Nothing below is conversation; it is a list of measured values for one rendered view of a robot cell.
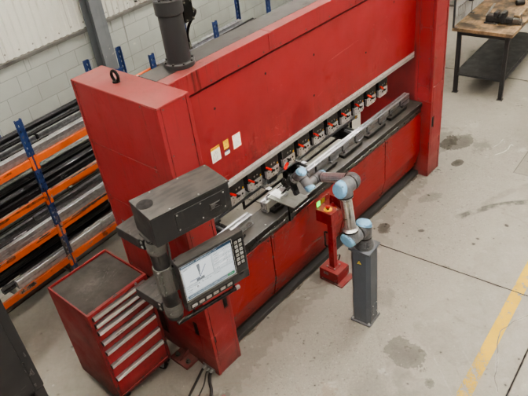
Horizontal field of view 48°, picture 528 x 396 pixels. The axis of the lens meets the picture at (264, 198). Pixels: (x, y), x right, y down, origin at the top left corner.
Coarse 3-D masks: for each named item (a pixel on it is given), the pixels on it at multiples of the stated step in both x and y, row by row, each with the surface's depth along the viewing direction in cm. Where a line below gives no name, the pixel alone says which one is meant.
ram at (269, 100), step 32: (384, 0) 505; (320, 32) 450; (352, 32) 484; (384, 32) 522; (256, 64) 407; (288, 64) 434; (320, 64) 464; (352, 64) 499; (384, 64) 540; (192, 96) 371; (224, 96) 393; (256, 96) 418; (288, 96) 446; (320, 96) 477; (224, 128) 403; (256, 128) 429; (288, 128) 459; (224, 160) 413; (256, 160) 441
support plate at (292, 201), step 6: (282, 186) 481; (288, 192) 472; (270, 198) 469; (276, 198) 468; (282, 198) 467; (288, 198) 466; (294, 198) 465; (300, 198) 464; (288, 204) 459; (294, 204) 459
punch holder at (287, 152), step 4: (292, 144) 469; (284, 148) 463; (288, 148) 467; (292, 148) 471; (280, 152) 462; (284, 152) 464; (288, 152) 469; (292, 152) 473; (280, 156) 465; (284, 156) 466; (288, 156) 470; (292, 156) 475; (280, 160) 468; (284, 160) 468; (292, 160) 476; (280, 164) 470; (284, 164) 469; (288, 164) 473
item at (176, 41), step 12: (156, 0) 347; (168, 0) 345; (180, 0) 347; (156, 12) 348; (168, 12) 346; (180, 12) 349; (192, 12) 362; (168, 24) 351; (180, 24) 354; (168, 36) 355; (180, 36) 357; (168, 48) 360; (180, 48) 360; (168, 60) 367; (180, 60) 364; (192, 60) 369
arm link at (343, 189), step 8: (352, 176) 408; (336, 184) 404; (344, 184) 402; (352, 184) 405; (336, 192) 406; (344, 192) 401; (352, 192) 407; (344, 200) 407; (344, 208) 412; (352, 208) 413; (344, 216) 416; (352, 216) 416; (344, 224) 421; (352, 224) 418; (344, 232) 423; (352, 232) 420; (360, 232) 426; (344, 240) 426; (352, 240) 421; (360, 240) 428
